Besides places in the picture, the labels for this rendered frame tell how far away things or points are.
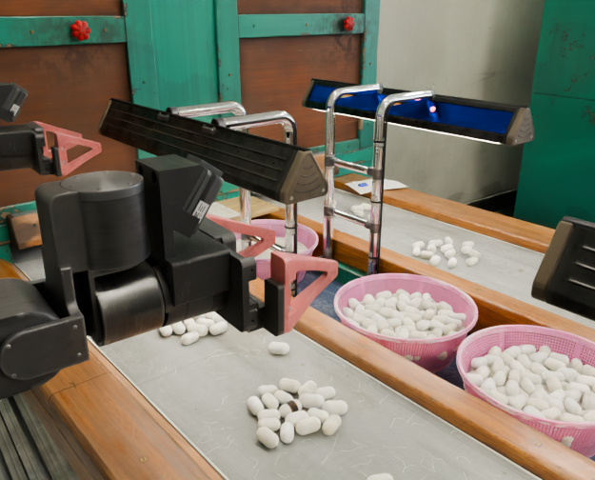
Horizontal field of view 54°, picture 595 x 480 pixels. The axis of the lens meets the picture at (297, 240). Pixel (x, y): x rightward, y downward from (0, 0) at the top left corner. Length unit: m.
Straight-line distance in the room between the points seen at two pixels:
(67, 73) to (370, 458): 1.05
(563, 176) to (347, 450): 2.93
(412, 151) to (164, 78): 2.10
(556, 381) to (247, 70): 1.13
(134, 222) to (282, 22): 1.36
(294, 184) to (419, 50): 2.59
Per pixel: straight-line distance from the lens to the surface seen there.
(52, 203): 0.42
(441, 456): 0.84
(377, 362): 0.96
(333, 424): 0.84
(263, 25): 1.71
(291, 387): 0.91
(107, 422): 0.87
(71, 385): 0.96
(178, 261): 0.45
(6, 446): 1.04
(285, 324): 0.48
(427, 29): 3.36
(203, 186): 0.46
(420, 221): 1.65
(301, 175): 0.79
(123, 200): 0.42
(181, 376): 0.98
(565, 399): 1.00
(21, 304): 0.43
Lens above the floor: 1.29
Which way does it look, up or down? 22 degrees down
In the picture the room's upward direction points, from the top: straight up
